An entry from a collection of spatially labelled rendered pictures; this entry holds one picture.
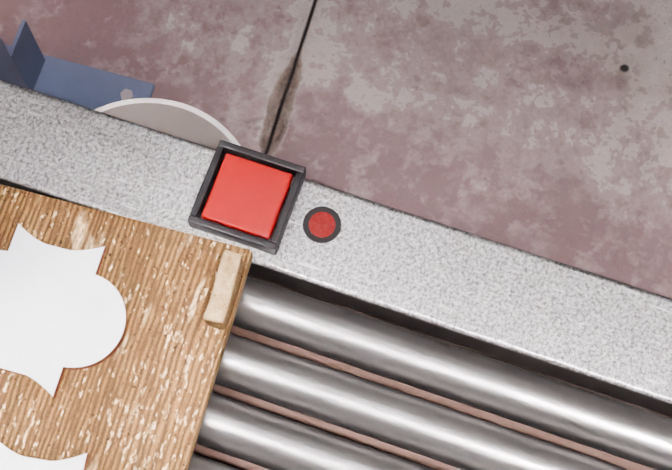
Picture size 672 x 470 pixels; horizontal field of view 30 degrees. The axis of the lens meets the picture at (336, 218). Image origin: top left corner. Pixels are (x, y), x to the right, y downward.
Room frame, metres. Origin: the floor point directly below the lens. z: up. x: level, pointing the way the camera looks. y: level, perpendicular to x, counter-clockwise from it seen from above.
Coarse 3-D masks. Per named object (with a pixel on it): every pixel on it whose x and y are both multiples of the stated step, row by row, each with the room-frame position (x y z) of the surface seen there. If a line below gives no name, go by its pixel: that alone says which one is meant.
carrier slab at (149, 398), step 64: (0, 192) 0.34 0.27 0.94; (128, 256) 0.29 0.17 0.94; (192, 256) 0.29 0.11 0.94; (128, 320) 0.24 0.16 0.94; (192, 320) 0.24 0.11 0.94; (0, 384) 0.19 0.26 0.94; (64, 384) 0.19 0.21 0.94; (128, 384) 0.19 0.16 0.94; (192, 384) 0.19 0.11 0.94; (64, 448) 0.14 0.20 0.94; (128, 448) 0.14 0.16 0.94; (192, 448) 0.14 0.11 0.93
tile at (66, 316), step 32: (0, 256) 0.29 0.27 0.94; (32, 256) 0.29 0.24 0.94; (64, 256) 0.29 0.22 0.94; (96, 256) 0.29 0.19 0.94; (0, 288) 0.26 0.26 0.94; (32, 288) 0.26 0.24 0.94; (64, 288) 0.26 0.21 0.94; (96, 288) 0.26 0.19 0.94; (0, 320) 0.24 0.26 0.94; (32, 320) 0.24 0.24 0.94; (64, 320) 0.24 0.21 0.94; (96, 320) 0.24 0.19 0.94; (0, 352) 0.21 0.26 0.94; (32, 352) 0.21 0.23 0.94; (64, 352) 0.21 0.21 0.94; (96, 352) 0.21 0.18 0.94
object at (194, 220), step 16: (224, 144) 0.39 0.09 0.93; (256, 160) 0.38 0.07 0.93; (272, 160) 0.38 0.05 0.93; (208, 176) 0.36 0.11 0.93; (304, 176) 0.37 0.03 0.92; (208, 192) 0.35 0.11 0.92; (192, 208) 0.33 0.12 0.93; (288, 208) 0.34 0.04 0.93; (192, 224) 0.32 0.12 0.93; (208, 224) 0.32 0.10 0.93; (240, 240) 0.31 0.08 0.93; (256, 240) 0.31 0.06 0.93; (272, 240) 0.31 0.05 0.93
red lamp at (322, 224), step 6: (312, 216) 0.33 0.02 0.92; (318, 216) 0.33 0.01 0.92; (324, 216) 0.33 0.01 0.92; (330, 216) 0.33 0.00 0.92; (312, 222) 0.33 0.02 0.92; (318, 222) 0.33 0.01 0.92; (324, 222) 0.33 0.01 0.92; (330, 222) 0.33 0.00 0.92; (312, 228) 0.32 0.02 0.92; (318, 228) 0.32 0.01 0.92; (324, 228) 0.32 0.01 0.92; (330, 228) 0.32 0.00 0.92; (318, 234) 0.32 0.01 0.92; (324, 234) 0.32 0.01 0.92; (330, 234) 0.32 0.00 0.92
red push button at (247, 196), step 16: (224, 160) 0.38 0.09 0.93; (240, 160) 0.38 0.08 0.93; (224, 176) 0.36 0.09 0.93; (240, 176) 0.36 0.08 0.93; (256, 176) 0.36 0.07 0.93; (272, 176) 0.36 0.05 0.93; (288, 176) 0.36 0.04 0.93; (224, 192) 0.35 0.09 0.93; (240, 192) 0.35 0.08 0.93; (256, 192) 0.35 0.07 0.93; (272, 192) 0.35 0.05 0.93; (208, 208) 0.34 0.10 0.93; (224, 208) 0.34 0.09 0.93; (240, 208) 0.34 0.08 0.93; (256, 208) 0.34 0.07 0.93; (272, 208) 0.34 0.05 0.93; (224, 224) 0.32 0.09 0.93; (240, 224) 0.32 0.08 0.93; (256, 224) 0.32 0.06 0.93; (272, 224) 0.32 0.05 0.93
